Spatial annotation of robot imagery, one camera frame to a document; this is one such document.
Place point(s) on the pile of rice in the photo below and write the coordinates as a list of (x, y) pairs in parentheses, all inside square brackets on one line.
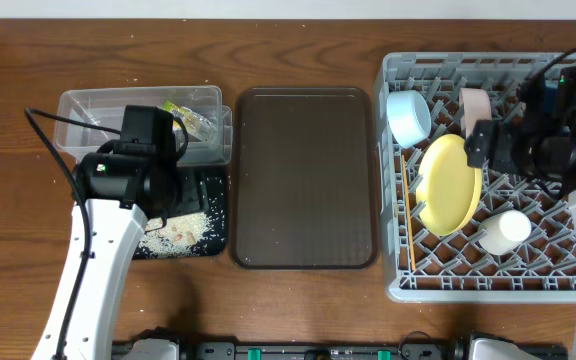
[(196, 235)]

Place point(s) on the light blue bowl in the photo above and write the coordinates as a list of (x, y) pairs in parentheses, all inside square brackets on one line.
[(408, 117)]

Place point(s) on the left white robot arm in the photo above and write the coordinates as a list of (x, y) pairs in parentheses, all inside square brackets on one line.
[(117, 189)]

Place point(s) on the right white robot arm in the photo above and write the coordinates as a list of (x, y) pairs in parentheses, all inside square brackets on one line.
[(542, 147)]

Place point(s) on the green snack wrapper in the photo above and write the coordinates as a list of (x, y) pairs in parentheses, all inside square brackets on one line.
[(199, 128)]

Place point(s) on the clear plastic bin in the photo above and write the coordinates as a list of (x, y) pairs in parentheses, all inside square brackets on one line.
[(105, 107)]

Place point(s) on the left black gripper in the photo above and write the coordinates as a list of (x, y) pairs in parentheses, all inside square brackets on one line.
[(188, 195)]

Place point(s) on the wooden chopstick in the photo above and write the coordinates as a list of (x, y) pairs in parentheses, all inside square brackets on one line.
[(411, 235), (408, 220)]

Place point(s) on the white cup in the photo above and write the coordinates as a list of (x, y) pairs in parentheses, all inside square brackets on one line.
[(504, 232)]

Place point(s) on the white bowl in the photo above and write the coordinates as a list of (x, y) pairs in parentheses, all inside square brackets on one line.
[(476, 106)]

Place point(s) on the grey dishwasher rack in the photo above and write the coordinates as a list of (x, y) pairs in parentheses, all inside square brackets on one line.
[(419, 266)]

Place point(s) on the black waste tray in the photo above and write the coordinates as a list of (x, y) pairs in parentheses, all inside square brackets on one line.
[(198, 225)]

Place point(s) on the brown serving tray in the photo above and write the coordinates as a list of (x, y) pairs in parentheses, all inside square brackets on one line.
[(303, 196)]

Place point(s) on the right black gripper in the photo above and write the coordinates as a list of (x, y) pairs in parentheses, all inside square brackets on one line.
[(502, 157)]

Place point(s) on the yellow plate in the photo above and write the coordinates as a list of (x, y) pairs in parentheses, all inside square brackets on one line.
[(449, 188)]

